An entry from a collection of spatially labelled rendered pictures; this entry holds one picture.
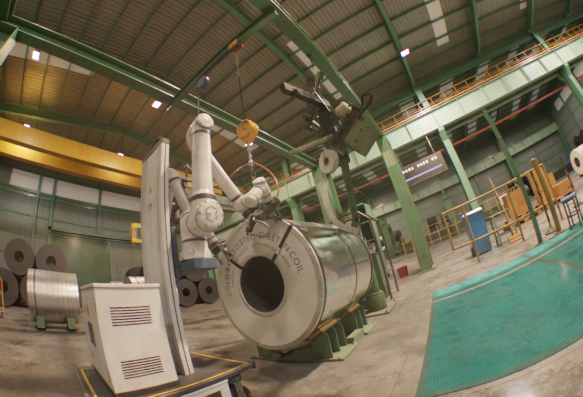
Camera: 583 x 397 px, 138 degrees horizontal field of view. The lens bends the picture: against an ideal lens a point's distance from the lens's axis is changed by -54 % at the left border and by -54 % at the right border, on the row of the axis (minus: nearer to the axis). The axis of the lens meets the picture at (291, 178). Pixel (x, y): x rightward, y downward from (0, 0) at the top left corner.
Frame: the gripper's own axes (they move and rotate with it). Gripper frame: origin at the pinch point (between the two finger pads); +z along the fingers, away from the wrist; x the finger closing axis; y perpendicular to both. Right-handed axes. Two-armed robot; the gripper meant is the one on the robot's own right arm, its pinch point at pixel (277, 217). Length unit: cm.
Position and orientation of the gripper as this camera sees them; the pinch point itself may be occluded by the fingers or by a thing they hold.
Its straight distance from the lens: 176.4
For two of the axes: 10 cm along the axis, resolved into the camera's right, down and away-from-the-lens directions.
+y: -7.7, -0.1, 6.4
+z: 3.5, 8.3, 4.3
